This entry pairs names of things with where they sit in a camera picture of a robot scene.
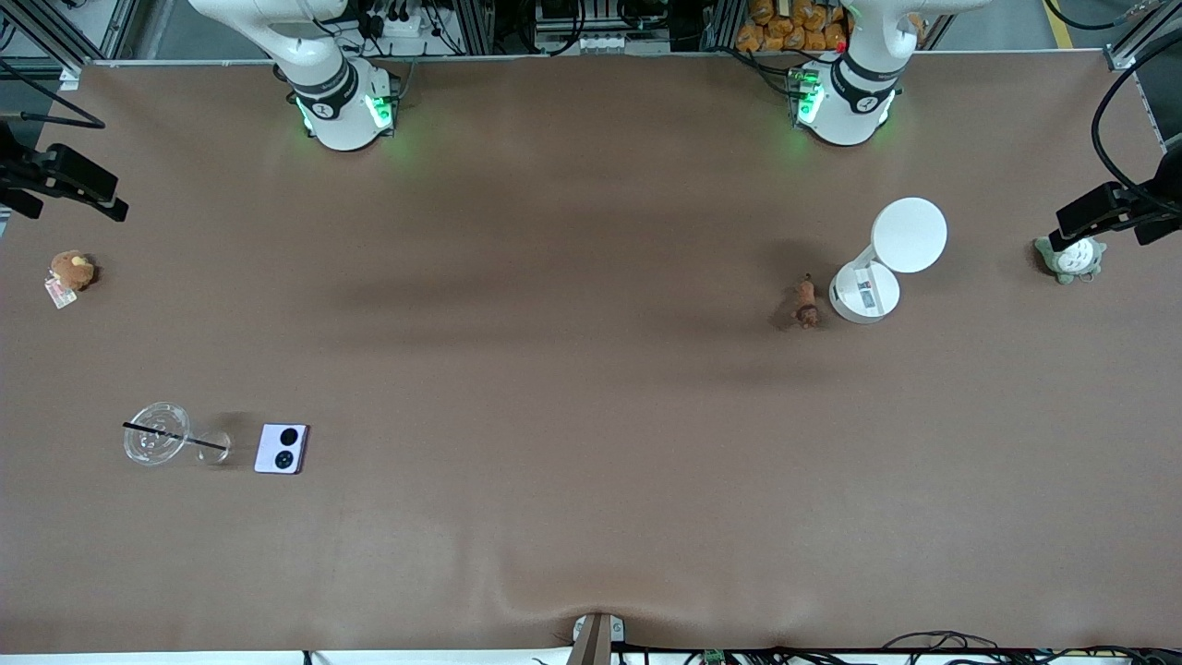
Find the aluminium frame post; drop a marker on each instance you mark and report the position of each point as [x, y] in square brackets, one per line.
[1131, 46]
[42, 32]

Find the orange plush toy pile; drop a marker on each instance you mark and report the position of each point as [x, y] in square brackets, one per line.
[785, 26]

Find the grey metal table bracket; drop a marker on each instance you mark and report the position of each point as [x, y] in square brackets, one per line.
[596, 639]

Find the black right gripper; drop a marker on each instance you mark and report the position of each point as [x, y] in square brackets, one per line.
[17, 173]

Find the white power strip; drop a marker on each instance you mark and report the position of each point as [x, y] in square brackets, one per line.
[397, 23]

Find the white pink hang tag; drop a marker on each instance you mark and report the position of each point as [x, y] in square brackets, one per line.
[61, 295]

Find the black straw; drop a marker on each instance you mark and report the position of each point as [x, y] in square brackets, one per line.
[175, 437]

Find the brown lion statue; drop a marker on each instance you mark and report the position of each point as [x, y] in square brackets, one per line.
[806, 303]

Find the white connector strip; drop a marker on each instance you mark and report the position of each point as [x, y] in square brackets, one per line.
[602, 42]

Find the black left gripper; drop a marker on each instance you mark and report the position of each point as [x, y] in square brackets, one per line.
[1160, 198]

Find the white round desk lamp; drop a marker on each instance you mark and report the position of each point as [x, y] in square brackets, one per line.
[910, 235]

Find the lilac flip phone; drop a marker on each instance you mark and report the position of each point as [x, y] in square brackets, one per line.
[281, 449]

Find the brown plush toy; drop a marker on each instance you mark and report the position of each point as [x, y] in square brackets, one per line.
[72, 270]

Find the clear plastic cup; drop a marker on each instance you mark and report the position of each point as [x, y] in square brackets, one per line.
[157, 434]

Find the green circuit board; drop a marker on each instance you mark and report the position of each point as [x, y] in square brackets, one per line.
[713, 658]

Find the grey green Totoro plush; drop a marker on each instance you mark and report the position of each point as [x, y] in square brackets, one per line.
[1076, 261]

